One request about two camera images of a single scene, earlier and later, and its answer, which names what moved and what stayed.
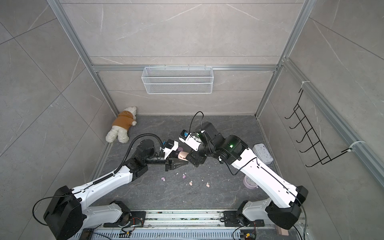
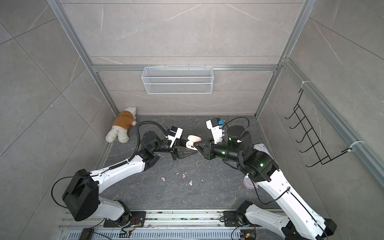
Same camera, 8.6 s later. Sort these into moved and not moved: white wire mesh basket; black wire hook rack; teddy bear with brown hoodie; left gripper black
Moved: left gripper black
Not moved: white wire mesh basket; teddy bear with brown hoodie; black wire hook rack
